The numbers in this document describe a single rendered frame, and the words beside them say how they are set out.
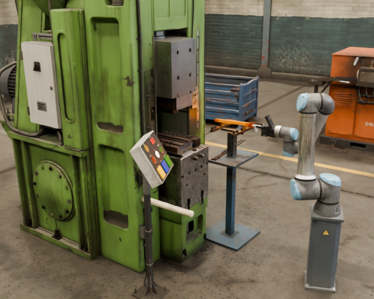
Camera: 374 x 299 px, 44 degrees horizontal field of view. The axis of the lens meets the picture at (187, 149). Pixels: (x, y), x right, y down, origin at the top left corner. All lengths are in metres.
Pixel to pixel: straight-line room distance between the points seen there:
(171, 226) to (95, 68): 1.37
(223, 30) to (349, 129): 5.93
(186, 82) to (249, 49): 8.22
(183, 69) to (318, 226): 1.47
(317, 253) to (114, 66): 1.96
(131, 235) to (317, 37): 8.11
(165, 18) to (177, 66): 0.36
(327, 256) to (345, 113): 3.49
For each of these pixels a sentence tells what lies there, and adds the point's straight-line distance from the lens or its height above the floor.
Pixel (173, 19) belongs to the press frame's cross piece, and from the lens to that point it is 3.52.
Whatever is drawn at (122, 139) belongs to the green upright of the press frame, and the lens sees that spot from 3.39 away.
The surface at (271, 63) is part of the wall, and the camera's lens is 11.43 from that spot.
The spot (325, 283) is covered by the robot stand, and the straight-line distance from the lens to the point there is 3.68.
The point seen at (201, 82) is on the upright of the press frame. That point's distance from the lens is 3.90.
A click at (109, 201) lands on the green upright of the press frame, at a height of 0.51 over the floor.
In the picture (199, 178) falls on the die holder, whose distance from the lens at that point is 3.73.
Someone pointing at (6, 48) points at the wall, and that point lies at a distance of 9.72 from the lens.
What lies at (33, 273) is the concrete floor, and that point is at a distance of 3.98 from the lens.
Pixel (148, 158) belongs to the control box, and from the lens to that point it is 2.90.
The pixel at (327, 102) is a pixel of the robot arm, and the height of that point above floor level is 1.40.
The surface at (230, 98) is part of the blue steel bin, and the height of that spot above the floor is 0.47.
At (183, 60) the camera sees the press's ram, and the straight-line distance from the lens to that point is 3.40.
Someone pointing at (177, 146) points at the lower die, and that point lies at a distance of 3.53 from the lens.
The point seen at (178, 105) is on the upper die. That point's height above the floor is 1.30.
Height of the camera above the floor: 2.13
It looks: 19 degrees down
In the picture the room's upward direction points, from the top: straight up
